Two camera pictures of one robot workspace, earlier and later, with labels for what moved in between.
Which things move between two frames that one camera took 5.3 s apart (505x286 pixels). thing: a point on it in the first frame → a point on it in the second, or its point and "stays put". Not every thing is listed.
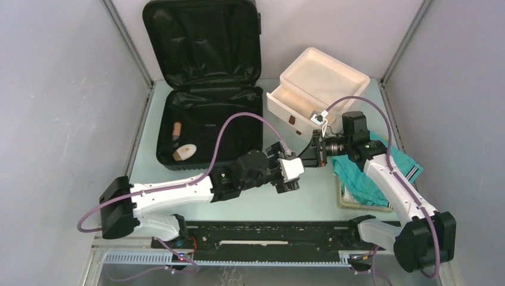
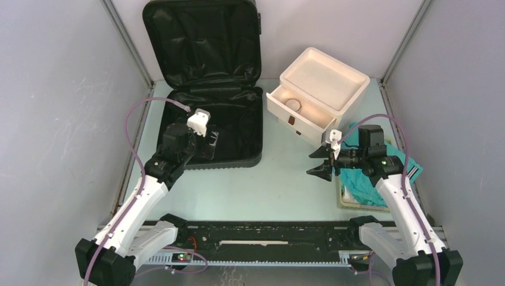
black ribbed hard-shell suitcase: x=208 y=55 stays put
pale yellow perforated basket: x=346 y=205 stays put
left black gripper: x=275 y=152 → x=205 y=150
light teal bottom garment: x=355 y=182 stays put
